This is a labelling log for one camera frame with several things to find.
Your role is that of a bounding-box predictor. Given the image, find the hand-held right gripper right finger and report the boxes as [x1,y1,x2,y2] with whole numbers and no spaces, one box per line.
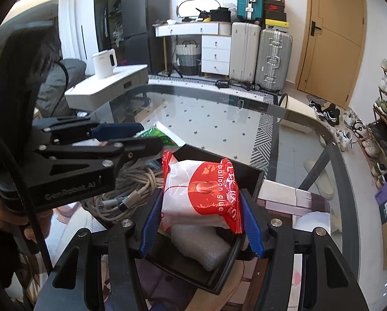
[239,188,370,311]

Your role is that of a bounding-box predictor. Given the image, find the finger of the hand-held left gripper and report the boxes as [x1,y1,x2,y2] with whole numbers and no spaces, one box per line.
[35,135,164,169]
[32,117,145,145]

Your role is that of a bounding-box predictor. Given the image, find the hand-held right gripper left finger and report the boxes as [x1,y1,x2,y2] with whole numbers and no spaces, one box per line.
[33,188,164,311]

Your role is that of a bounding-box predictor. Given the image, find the bag of white cables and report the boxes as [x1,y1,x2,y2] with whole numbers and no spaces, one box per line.
[80,159,164,230]

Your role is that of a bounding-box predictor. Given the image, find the white foam block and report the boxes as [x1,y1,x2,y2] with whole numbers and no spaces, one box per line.
[171,225,231,272]

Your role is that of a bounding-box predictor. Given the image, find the red and white packet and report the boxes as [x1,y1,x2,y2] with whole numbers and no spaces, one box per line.
[160,151,244,235]

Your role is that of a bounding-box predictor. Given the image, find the black cardboard box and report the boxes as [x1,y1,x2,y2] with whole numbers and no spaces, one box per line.
[129,144,265,294]

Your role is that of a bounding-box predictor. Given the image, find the person's left hand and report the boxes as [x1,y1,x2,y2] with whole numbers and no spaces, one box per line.
[0,199,53,243]

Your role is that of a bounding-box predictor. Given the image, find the green packet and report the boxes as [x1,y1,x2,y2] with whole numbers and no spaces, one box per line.
[133,121,186,148]

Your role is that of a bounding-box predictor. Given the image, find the printed desk mat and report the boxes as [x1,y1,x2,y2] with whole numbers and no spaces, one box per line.
[19,207,314,311]

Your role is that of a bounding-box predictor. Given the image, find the white flat box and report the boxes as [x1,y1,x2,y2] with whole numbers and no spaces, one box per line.
[257,180,330,216]

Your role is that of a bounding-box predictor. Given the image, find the white side table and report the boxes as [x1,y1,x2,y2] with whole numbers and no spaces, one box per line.
[65,64,149,111]

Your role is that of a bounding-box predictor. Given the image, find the patterned rug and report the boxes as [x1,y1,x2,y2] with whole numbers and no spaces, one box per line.
[148,74,280,169]

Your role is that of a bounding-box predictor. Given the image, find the white electric kettle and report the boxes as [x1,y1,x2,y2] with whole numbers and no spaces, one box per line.
[92,49,118,79]

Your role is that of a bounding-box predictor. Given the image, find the grey beanbag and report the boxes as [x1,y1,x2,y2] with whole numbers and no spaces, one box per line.
[36,59,87,117]

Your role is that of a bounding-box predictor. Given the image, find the beige slipper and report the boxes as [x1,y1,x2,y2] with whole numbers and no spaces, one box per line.
[304,159,335,198]

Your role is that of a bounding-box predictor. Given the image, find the striped basket bag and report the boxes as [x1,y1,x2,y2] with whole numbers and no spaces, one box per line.
[175,40,201,76]

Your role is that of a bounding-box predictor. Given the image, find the white curtain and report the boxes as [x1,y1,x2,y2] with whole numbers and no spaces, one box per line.
[58,0,95,75]

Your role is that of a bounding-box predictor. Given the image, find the white drawer unit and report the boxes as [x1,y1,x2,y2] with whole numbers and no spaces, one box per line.
[201,35,232,75]

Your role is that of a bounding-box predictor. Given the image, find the white stool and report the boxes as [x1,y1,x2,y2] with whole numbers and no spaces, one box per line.
[278,93,317,135]

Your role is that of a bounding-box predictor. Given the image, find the black refrigerator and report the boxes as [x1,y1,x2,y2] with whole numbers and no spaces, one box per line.
[120,0,170,72]

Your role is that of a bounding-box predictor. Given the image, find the dark glass cabinet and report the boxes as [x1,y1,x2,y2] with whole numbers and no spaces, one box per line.
[94,0,124,59]

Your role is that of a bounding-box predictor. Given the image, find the pile of shoes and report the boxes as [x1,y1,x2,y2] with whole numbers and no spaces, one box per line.
[307,94,366,151]

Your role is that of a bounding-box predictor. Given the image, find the white suitcase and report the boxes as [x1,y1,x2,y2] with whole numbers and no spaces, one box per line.
[230,22,261,84]

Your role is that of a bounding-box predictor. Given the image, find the oval mirror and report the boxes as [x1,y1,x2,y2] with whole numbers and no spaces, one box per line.
[176,0,225,20]

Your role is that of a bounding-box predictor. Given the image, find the black bag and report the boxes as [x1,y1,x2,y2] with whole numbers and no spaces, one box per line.
[210,6,231,23]

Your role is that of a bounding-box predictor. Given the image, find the silver suitcase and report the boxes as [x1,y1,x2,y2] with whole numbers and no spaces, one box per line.
[255,29,293,91]

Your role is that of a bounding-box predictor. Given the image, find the yellow and black shoe box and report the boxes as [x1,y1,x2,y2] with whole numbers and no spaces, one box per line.
[265,19,290,29]

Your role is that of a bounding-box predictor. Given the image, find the black shoe box red logo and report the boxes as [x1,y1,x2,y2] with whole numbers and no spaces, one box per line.
[264,0,286,12]

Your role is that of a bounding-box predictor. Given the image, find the wooden door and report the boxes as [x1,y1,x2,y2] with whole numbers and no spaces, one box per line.
[295,0,367,107]

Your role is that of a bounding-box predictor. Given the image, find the thick black cable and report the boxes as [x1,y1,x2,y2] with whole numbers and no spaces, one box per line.
[0,126,53,276]

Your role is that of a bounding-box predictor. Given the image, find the thin black cable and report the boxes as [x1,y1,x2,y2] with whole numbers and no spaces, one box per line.
[49,59,69,117]

